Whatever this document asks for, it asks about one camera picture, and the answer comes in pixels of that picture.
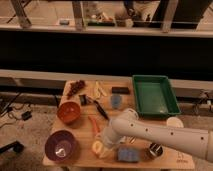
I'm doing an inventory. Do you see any orange carrot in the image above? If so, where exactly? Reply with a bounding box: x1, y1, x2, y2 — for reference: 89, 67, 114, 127
88, 116, 100, 136

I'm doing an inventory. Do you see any black power adapter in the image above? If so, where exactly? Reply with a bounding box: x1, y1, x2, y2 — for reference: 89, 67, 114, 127
21, 111, 32, 121

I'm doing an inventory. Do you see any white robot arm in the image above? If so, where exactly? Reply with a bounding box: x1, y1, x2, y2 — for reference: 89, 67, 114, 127
100, 108, 213, 163

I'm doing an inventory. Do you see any green plastic tray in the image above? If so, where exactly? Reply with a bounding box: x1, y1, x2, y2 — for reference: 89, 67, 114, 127
132, 75, 181, 118

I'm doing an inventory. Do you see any blue sponge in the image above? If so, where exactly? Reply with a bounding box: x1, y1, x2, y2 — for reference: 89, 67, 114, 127
117, 147, 140, 163

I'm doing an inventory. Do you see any small blue scrubber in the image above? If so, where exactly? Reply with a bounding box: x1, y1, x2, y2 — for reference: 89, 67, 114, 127
110, 94, 122, 109

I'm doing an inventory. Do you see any metal spoon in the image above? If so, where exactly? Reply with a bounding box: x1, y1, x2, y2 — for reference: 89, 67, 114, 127
129, 137, 136, 144

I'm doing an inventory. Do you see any small black clip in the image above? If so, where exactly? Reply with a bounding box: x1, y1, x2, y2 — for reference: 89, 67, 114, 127
79, 94, 87, 106

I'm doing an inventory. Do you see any black rectangular block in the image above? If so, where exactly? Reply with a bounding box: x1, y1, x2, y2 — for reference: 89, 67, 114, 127
112, 87, 130, 94

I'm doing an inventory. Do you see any red yellow apple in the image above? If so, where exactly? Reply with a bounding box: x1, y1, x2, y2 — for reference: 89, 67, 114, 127
92, 140, 105, 158

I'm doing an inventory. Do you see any metal cup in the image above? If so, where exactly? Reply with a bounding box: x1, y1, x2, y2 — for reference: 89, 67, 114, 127
148, 143, 163, 158

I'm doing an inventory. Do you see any peeled banana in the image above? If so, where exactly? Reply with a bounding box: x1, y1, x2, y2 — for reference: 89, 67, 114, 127
93, 81, 107, 99

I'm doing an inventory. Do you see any purple bowl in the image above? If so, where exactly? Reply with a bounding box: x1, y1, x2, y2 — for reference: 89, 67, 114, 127
45, 130, 77, 162

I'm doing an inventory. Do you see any orange bowl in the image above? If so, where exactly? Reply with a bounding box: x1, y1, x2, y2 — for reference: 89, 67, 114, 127
57, 101, 81, 124

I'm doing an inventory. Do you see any white paper cup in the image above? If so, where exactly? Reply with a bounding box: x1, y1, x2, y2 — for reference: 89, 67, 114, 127
166, 117, 184, 128

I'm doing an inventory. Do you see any bunch of red grapes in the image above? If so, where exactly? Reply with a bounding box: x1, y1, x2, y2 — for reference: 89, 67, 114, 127
67, 80, 86, 98

